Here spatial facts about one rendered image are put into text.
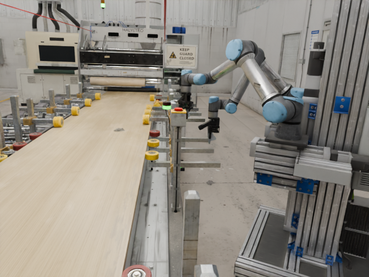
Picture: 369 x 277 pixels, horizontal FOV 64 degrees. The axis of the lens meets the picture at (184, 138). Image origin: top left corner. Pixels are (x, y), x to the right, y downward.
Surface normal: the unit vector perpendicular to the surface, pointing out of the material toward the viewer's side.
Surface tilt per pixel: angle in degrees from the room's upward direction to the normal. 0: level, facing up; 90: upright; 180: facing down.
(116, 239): 0
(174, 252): 0
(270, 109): 95
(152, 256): 0
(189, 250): 90
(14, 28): 90
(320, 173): 90
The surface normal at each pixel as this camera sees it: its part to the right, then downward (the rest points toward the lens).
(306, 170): -0.42, 0.24
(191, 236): 0.07, 0.28
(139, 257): 0.04, -0.96
